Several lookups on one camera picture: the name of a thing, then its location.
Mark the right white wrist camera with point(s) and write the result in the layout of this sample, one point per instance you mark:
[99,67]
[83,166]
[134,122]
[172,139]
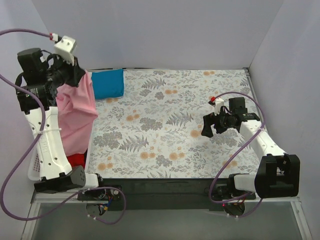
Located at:
[217,103]

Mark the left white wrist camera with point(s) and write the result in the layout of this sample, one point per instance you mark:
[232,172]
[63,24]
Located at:
[65,48]

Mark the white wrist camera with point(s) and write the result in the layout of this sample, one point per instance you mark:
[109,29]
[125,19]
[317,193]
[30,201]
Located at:
[217,103]
[65,48]

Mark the pink t shirt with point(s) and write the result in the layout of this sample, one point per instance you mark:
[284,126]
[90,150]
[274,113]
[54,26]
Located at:
[76,115]

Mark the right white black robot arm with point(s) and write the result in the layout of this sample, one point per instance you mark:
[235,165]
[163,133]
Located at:
[278,173]

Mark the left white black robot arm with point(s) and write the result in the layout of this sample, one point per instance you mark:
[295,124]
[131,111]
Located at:
[38,103]

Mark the floral table cloth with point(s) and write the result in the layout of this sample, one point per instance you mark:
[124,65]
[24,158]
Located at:
[154,130]

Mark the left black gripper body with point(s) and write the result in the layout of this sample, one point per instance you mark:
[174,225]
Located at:
[75,75]

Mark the red t shirt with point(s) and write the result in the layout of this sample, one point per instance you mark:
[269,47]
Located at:
[78,159]

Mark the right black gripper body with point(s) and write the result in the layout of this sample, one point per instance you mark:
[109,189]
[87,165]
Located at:
[216,122]

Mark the white plastic laundry basket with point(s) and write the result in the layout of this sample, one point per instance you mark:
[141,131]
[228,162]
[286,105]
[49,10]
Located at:
[34,166]

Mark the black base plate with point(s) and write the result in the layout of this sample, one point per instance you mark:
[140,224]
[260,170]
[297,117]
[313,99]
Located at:
[164,193]

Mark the aluminium frame rail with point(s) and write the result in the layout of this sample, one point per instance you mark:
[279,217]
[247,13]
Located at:
[53,198]

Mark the folded blue t shirt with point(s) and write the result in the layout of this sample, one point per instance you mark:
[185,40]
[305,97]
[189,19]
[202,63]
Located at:
[108,84]

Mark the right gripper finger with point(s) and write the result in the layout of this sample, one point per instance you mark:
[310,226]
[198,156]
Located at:
[220,128]
[208,121]

